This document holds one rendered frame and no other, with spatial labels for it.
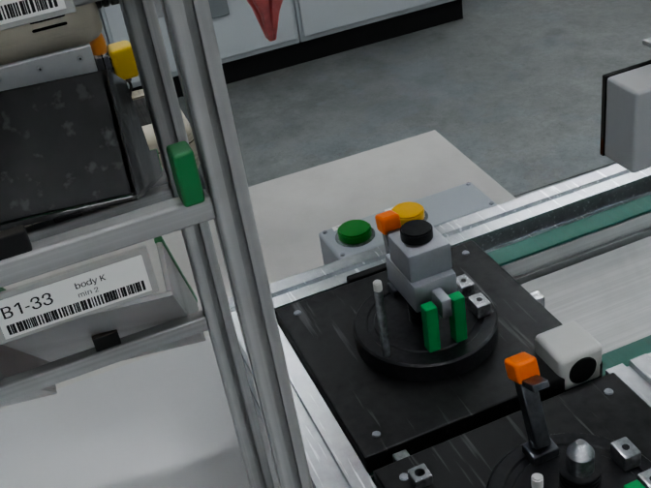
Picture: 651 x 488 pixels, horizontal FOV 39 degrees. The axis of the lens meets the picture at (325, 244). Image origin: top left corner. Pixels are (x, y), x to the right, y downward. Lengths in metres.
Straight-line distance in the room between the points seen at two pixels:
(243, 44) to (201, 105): 3.53
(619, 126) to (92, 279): 0.43
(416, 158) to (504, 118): 2.02
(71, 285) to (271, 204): 0.90
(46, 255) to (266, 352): 0.15
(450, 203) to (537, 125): 2.28
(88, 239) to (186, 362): 0.63
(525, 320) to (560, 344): 0.07
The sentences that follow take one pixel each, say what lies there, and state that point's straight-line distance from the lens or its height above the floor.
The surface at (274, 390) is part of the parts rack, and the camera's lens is 0.58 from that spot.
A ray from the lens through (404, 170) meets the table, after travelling 1.41.
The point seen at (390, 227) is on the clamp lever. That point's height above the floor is 1.07.
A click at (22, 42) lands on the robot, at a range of 1.44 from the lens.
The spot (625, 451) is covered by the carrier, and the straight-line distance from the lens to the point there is 0.75.
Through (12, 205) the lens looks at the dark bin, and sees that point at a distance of 0.53.
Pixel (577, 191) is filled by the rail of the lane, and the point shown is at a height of 0.96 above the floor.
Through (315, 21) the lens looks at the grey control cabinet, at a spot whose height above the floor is 0.18.
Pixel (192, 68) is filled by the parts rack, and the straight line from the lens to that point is 0.46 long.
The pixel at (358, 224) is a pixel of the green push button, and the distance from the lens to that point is 1.08.
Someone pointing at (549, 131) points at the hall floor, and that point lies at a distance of 3.35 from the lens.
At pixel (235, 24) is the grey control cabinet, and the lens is 3.97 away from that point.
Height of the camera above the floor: 1.55
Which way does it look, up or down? 33 degrees down
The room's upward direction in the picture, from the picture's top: 9 degrees counter-clockwise
